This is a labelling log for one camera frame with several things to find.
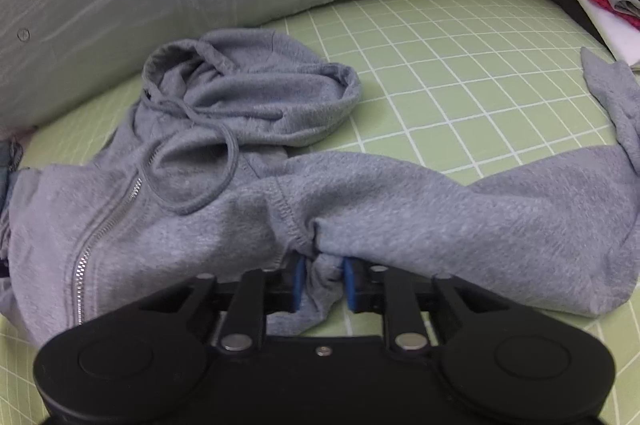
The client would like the grey zip hoodie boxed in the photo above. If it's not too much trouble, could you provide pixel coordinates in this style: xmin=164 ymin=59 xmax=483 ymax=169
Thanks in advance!
xmin=1 ymin=29 xmax=639 ymax=345

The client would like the green grid cutting mat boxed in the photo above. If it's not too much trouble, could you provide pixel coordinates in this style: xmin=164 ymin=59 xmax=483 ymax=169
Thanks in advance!
xmin=1 ymin=0 xmax=639 ymax=424

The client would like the blue denim jacket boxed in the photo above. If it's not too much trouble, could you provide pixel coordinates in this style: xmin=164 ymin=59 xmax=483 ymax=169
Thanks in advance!
xmin=0 ymin=139 xmax=23 ymax=279

